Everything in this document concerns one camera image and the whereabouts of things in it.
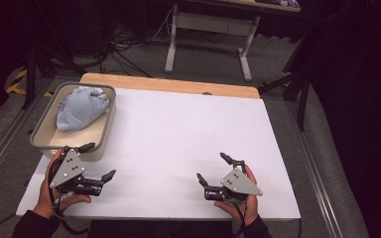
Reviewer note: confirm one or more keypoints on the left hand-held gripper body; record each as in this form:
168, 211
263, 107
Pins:
68, 172

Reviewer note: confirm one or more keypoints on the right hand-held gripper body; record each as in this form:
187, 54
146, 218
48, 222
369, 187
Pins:
239, 183

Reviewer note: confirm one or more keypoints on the beige plastic basket grey rim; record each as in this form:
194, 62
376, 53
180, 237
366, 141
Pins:
76, 139

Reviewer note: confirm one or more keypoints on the light blue shirt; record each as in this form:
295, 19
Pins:
81, 110

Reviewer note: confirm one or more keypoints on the person's right hand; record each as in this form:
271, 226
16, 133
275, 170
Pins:
252, 206

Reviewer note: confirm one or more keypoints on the person's left hand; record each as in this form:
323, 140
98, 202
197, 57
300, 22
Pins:
48, 205

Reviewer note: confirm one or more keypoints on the white table mat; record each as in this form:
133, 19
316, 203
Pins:
165, 139

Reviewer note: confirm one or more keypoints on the black tripod stand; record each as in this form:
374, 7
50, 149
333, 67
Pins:
30, 76

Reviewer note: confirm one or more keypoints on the wooden table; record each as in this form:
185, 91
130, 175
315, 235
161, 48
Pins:
165, 84

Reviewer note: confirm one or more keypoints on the black metal stand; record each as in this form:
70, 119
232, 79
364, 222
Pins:
303, 99

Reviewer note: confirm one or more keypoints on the yellow black hazard tape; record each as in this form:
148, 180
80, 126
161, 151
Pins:
20, 75

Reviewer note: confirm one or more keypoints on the desk with white metal legs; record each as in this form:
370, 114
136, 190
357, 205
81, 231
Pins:
208, 23

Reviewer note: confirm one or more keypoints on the black curtain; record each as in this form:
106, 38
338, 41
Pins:
360, 99

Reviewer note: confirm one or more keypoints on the colourful patterned item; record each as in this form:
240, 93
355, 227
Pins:
284, 3

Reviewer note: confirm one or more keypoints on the aluminium floor rail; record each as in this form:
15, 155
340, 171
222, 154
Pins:
314, 172
0, 148

